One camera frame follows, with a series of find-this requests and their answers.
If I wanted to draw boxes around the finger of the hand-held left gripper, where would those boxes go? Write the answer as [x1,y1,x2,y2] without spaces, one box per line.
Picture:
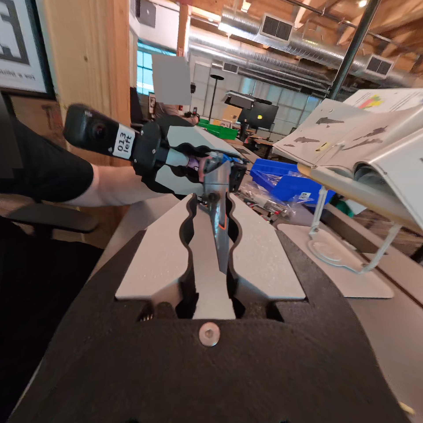
[155,164,205,196]
[166,126,242,159]

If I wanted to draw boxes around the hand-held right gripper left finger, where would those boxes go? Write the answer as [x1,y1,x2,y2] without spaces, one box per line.
[115,194,197,303]

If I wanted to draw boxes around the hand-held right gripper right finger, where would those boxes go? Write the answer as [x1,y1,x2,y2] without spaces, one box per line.
[226,193,306,307]

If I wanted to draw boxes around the orange-striped grey lego panel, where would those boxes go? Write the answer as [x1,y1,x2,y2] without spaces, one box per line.
[201,161,232,275]

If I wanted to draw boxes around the blue black lego sub-assembly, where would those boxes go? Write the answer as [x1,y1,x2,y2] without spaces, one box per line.
[198,150,248,193]

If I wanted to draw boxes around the person's left forearm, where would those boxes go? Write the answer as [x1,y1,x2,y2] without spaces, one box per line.
[63,163,180,208]

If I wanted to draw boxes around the clear bags of lego parts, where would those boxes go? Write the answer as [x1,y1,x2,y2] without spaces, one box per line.
[237,181,299,223]

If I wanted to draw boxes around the open lego instruction booklet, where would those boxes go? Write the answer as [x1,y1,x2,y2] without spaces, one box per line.
[272,87,423,232]

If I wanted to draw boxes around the black floor lamp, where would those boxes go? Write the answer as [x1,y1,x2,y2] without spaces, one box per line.
[210,74,226,122]

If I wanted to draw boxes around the black overhead desk light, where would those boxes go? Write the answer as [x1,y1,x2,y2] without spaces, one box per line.
[221,92,274,108]

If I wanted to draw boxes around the black monitor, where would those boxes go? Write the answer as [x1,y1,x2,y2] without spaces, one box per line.
[238,102,279,130]

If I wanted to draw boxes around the blue plastic storage bin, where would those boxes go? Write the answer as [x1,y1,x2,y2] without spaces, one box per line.
[274,174,336,208]
[249,158,301,192]

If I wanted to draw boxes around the white book stand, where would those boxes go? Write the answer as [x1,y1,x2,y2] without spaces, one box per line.
[276,162,423,299]

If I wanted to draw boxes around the wooden pillar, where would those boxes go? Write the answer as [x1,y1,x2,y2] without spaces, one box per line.
[42,0,132,167]

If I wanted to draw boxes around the black chair armrest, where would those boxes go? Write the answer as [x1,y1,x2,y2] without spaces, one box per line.
[7,201,98,234]

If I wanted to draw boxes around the person's dark trousers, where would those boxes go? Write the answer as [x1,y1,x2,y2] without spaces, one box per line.
[0,215,106,423]

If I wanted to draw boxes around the framed marker sign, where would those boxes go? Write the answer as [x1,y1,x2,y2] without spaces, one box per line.
[0,0,56,100]

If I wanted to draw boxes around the black metal pole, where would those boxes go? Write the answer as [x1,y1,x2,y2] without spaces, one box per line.
[328,0,380,100]

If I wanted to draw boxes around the white printed sign board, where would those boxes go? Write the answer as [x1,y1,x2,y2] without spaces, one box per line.
[344,87,423,113]

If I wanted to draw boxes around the black wall speaker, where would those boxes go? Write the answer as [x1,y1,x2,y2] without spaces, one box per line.
[135,0,157,28]

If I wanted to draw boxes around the silver ventilation duct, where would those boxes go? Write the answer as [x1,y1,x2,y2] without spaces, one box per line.
[188,5,423,87]

